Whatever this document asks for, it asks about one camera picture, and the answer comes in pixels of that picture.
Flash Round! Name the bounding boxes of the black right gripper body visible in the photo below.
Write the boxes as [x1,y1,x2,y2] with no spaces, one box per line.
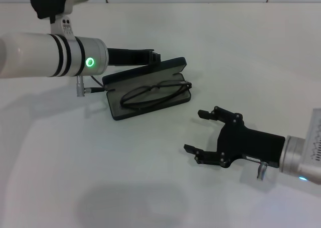
[216,113,286,169]

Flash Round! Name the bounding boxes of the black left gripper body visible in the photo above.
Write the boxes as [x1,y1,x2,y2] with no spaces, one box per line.
[106,47,155,67]

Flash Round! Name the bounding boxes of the black glasses case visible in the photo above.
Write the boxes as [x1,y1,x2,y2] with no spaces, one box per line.
[101,56,193,121]

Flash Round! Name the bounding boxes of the black round glasses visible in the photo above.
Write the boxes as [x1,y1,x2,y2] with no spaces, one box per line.
[119,79,194,111]

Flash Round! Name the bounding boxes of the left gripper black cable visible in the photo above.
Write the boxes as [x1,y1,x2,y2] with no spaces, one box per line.
[76,74,108,98]

